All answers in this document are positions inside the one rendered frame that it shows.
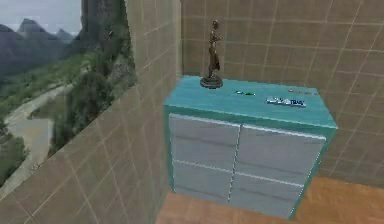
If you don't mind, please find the bronze figure statue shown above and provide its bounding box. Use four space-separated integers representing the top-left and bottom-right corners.
199 19 224 90

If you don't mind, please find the teal cabinet with grey drawers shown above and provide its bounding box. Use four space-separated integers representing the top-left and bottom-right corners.
162 74 339 220

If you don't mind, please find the white and blue flat card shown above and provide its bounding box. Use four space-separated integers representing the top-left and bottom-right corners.
265 96 308 109

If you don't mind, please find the window with mountain view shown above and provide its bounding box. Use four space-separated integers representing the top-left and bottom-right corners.
0 0 138 202

